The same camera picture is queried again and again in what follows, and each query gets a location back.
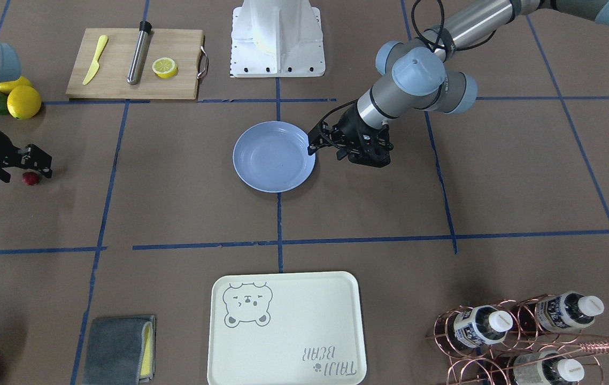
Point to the dark drink bottle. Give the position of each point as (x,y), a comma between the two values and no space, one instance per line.
(568,312)
(545,367)
(477,327)

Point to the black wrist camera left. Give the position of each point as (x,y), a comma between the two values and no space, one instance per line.
(373,150)

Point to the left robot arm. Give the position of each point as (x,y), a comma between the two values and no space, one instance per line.
(413,76)

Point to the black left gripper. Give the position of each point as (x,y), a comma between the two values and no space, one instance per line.
(345,126)

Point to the grey folded cloth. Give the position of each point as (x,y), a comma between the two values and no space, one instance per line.
(121,350)

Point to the yellow plastic knife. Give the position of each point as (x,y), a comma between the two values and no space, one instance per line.
(95,65)

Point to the blue round plate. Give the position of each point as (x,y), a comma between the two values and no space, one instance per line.
(272,157)

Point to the yellow lemon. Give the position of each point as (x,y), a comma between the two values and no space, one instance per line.
(24,102)
(6,87)

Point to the steel rod black tip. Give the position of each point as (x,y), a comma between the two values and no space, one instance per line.
(140,53)

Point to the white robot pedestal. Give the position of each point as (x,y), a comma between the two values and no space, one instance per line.
(277,39)

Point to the red strawberry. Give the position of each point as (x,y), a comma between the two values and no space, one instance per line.
(30,178)

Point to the cream bear tray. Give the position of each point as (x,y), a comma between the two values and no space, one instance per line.
(286,328)

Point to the copper wire bottle rack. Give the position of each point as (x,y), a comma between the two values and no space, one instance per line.
(481,365)

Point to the lemon half slice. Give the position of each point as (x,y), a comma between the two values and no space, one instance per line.
(165,68)

